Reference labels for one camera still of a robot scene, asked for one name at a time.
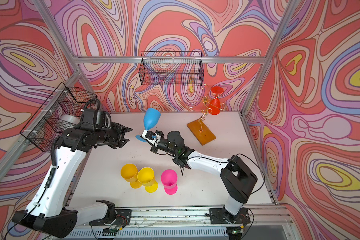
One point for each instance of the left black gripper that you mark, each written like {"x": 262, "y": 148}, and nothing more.
{"x": 121, "y": 131}

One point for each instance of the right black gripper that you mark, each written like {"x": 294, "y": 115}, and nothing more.
{"x": 154, "y": 149}

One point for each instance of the blue wine glass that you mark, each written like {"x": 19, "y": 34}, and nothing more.
{"x": 151, "y": 119}

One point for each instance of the magenta wine glass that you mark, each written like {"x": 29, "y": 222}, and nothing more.
{"x": 169, "y": 180}

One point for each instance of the yellow wine glass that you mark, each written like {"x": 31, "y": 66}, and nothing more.
{"x": 129, "y": 173}
{"x": 146, "y": 176}

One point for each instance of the red wine glass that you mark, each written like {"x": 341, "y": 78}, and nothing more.
{"x": 214, "y": 104}

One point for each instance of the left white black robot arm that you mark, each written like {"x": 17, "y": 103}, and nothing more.
{"x": 46, "y": 213}

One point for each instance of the orange wooden rack base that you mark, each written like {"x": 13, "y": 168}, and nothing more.
{"x": 201, "y": 132}

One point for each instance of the silver tape roll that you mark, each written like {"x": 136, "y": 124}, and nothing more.
{"x": 70, "y": 119}

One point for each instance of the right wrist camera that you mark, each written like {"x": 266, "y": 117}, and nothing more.
{"x": 152, "y": 137}

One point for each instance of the black wire basket left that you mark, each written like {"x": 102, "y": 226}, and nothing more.
{"x": 45, "y": 125}

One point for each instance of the black wire basket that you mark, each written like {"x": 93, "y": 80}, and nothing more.
{"x": 171, "y": 68}
{"x": 45, "y": 125}

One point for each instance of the gold wire glass rack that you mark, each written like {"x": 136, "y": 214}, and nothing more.
{"x": 205, "y": 111}

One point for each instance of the black wire basket back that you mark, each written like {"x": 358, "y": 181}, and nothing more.
{"x": 171, "y": 68}

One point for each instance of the aluminium frame rail base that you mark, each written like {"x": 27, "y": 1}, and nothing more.
{"x": 191, "y": 223}

